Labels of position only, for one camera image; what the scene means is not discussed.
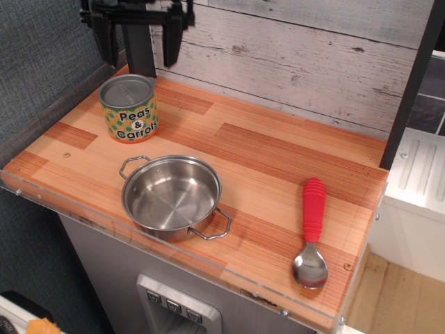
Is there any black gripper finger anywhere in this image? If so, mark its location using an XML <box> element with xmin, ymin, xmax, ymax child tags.
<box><xmin>92</xmin><ymin>22</ymin><xmax>118</xmax><ymax>67</ymax></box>
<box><xmin>163</xmin><ymin>20</ymin><xmax>182</xmax><ymax>67</ymax></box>

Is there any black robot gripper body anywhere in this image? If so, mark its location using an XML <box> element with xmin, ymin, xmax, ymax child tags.
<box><xmin>80</xmin><ymin>1</ymin><xmax>195</xmax><ymax>26</ymax></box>

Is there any peas and carrots can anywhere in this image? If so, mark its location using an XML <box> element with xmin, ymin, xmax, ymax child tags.
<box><xmin>98</xmin><ymin>74</ymin><xmax>159</xmax><ymax>143</ymax></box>

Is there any stainless steel pot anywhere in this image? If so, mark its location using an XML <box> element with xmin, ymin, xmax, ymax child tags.
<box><xmin>119</xmin><ymin>154</ymin><xmax>232</xmax><ymax>242</ymax></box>

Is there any grey cabinet front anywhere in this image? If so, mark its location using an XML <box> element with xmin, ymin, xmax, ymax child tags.
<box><xmin>60</xmin><ymin>216</ymin><xmax>313</xmax><ymax>333</ymax></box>

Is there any grey dispenser panel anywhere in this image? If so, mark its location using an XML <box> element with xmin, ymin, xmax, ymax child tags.
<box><xmin>136</xmin><ymin>274</ymin><xmax>223</xmax><ymax>333</ymax></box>

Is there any orange sponge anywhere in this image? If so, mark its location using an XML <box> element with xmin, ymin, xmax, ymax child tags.
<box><xmin>25</xmin><ymin>318</ymin><xmax>62</xmax><ymax>334</ymax></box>

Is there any white toy sink unit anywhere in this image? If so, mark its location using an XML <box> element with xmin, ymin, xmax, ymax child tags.
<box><xmin>367</xmin><ymin>129</ymin><xmax>444</xmax><ymax>280</ymax></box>

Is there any dark grey left post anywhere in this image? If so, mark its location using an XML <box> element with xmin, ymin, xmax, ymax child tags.
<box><xmin>122</xmin><ymin>24</ymin><xmax>156</xmax><ymax>78</ymax></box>

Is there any dark grey post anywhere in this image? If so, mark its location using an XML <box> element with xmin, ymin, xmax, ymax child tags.
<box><xmin>379</xmin><ymin>0</ymin><xmax>444</xmax><ymax>170</ymax></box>
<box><xmin>122</xmin><ymin>24</ymin><xmax>156</xmax><ymax>78</ymax></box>

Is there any dark grey right post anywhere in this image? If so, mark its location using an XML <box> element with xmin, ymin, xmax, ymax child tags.
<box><xmin>379</xmin><ymin>0</ymin><xmax>444</xmax><ymax>170</ymax></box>

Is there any red handled metal spoon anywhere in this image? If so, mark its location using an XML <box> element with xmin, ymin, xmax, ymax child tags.
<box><xmin>292</xmin><ymin>177</ymin><xmax>328</xmax><ymax>289</ymax></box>

